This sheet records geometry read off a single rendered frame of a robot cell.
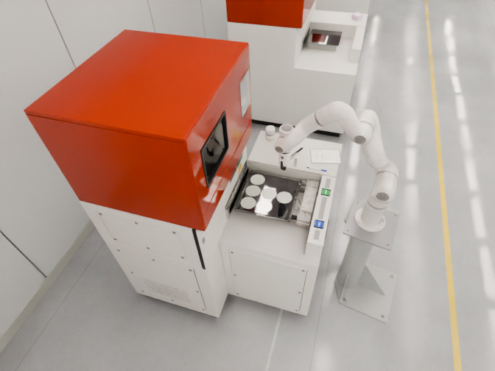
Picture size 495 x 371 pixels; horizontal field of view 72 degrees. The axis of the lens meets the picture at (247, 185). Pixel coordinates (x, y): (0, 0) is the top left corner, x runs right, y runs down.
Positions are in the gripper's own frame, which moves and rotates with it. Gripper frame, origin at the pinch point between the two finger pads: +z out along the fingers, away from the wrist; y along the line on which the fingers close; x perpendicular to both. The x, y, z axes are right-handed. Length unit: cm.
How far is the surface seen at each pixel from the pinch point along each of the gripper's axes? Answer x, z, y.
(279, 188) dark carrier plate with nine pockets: 1.3, 19.5, -1.3
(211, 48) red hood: 43, -71, -2
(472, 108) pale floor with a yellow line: -155, 109, 290
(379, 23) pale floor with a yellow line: -7, 114, 510
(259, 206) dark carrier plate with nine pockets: 7.8, 19.6, -21.0
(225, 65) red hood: 28, -72, -15
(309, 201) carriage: -20.2, 21.1, -3.5
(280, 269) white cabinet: -17, 40, -47
